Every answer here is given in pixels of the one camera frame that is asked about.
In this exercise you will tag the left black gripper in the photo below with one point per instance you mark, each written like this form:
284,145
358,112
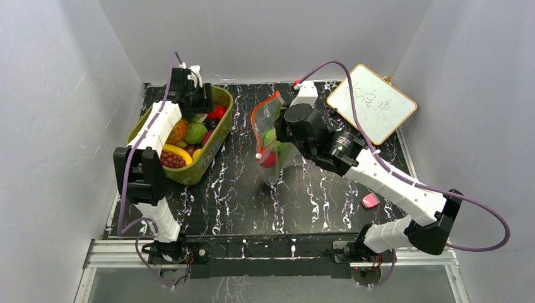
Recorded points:
207,101

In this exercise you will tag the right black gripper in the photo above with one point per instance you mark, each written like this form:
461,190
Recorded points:
282,127

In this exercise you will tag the dark purple plum toy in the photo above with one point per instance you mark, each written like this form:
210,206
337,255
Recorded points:
211,124

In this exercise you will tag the small green cabbage toy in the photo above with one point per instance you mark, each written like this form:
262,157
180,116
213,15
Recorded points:
269,137

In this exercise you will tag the clear zip top bag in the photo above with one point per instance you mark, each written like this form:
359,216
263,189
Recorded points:
262,119

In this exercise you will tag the red apple toy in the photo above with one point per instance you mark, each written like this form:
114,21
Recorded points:
269,160

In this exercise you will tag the green lettuce leaf toy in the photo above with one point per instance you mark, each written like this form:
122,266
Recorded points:
283,144

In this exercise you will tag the round green cabbage toy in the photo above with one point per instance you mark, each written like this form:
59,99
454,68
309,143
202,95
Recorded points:
195,133

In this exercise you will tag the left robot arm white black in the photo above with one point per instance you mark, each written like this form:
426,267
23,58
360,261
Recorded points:
155,212

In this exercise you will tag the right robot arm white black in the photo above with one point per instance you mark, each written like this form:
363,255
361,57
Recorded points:
429,215

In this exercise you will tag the red pepper toy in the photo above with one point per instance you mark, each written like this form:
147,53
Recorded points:
218,113

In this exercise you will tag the magenta fruit toy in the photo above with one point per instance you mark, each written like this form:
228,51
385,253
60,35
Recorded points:
206,137

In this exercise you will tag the orange pineapple toy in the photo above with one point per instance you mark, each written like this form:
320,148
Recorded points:
178,132

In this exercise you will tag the orange fruit toy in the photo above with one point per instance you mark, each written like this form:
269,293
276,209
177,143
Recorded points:
196,153

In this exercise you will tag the yellow banana toy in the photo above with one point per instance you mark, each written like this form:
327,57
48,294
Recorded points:
179,151

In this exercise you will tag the red grapes toy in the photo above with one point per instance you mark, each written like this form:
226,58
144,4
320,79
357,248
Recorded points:
171,160

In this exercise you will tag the olive green plastic bin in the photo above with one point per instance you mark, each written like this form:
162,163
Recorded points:
209,154

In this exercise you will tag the pink eraser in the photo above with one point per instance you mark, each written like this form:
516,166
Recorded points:
370,201

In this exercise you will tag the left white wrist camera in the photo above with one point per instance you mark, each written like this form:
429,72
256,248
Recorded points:
192,73

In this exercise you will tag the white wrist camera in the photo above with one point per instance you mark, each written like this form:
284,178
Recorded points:
192,73
306,93

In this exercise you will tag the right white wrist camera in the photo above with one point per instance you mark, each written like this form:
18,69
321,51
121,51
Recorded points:
306,93

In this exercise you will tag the small whiteboard wooden frame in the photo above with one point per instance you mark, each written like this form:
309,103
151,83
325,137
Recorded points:
380,107

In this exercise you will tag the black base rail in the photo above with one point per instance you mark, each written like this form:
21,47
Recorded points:
210,256

